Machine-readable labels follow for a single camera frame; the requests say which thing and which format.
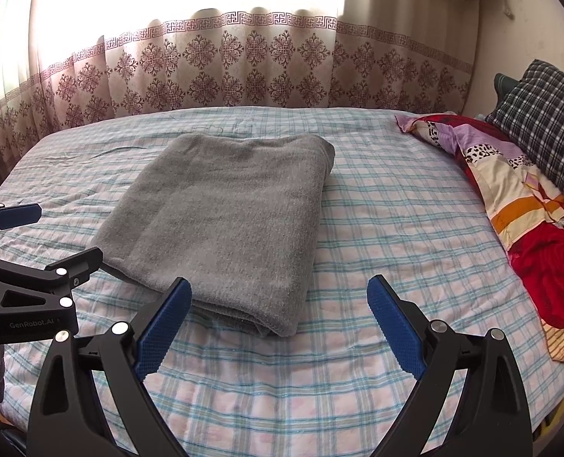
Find plaid bed sheet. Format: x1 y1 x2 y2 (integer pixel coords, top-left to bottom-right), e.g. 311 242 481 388
0 105 564 457

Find grey pants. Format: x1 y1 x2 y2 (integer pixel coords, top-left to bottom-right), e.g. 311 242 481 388
91 132 336 339

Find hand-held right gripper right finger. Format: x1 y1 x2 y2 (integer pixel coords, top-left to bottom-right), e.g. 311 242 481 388
366 275 534 457

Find colourful patchwork quilt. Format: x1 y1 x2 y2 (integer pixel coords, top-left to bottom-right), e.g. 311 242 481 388
395 112 564 363

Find dark plaid pillow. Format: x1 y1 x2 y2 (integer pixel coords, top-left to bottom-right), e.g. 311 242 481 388
484 59 564 201

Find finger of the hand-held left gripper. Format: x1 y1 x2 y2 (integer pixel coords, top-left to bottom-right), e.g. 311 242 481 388
0 200 43 260
0 246 104 317

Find patterned brown curtain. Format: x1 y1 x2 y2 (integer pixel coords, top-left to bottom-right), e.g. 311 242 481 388
0 0 483 172

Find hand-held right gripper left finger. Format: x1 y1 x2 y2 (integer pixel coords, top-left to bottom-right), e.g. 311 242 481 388
27 277 193 457

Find dark green cloth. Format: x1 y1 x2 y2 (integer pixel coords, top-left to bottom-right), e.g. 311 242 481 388
494 72 522 104

